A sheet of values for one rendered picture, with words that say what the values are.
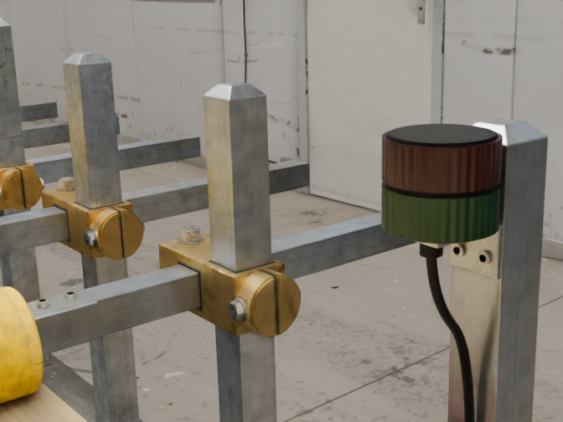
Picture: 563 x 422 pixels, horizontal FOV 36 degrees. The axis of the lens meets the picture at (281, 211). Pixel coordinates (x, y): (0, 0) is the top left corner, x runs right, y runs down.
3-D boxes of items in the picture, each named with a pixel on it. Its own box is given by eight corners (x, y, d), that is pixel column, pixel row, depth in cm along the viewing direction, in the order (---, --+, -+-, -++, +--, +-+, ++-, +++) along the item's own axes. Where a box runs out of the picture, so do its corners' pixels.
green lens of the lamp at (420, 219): (436, 203, 49) (436, 165, 49) (524, 225, 45) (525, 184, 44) (357, 224, 46) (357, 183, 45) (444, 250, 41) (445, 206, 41)
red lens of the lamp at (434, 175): (436, 160, 49) (437, 120, 48) (525, 178, 44) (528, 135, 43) (357, 177, 45) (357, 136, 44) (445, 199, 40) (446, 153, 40)
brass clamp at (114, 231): (91, 225, 99) (87, 182, 97) (151, 253, 88) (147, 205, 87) (39, 236, 95) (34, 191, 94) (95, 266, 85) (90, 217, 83)
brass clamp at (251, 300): (214, 282, 80) (211, 229, 78) (308, 326, 69) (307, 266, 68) (155, 299, 76) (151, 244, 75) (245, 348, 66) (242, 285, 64)
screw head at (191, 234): (194, 235, 77) (193, 222, 76) (208, 240, 75) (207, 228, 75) (174, 240, 76) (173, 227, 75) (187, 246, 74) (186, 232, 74)
